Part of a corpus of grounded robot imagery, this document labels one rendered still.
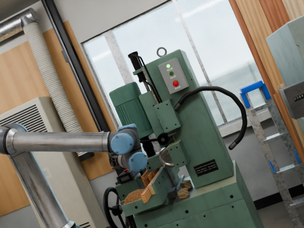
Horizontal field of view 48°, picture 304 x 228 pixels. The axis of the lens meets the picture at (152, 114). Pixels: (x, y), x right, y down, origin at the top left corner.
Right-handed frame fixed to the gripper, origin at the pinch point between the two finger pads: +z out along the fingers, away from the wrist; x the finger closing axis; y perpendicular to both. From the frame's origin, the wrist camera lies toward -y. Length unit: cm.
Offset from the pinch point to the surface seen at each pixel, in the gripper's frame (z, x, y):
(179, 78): -32, -34, -30
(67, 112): 150, -24, -13
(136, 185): -0.3, 20.6, -8.1
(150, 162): -3.9, 9.1, -18.0
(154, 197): -27.9, 20.7, -5.3
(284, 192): 0, 61, -118
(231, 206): -45, 33, -38
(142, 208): -23.3, 25.9, 0.2
